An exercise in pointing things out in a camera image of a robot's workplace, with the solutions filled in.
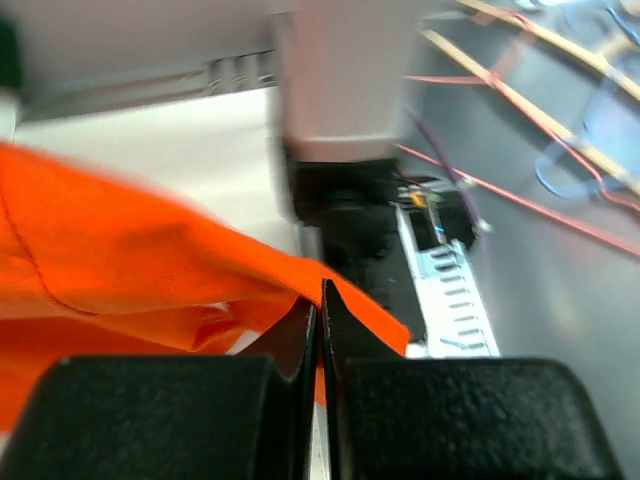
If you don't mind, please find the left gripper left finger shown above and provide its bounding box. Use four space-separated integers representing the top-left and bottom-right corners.
1 300 317 479

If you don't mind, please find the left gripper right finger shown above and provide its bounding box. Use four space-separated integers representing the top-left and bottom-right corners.
321 281 622 479

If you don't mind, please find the orange t shirt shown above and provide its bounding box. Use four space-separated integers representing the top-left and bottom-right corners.
1 143 409 432

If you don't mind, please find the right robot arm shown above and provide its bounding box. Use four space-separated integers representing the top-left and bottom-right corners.
273 1 422 235

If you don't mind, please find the pink hanger bottom right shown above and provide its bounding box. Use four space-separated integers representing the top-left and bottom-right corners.
394 9 640 261

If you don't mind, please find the blue hanger bottom right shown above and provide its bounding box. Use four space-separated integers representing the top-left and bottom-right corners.
558 1 639 180

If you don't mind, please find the beige hanger bottom right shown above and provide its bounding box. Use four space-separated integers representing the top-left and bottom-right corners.
415 1 639 196

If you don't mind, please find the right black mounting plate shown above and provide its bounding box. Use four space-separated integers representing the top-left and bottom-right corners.
320 176 477 343

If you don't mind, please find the slotted cable duct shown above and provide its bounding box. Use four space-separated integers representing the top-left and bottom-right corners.
396 208 500 359

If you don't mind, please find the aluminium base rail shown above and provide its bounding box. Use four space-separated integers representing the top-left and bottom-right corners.
20 50 277 122

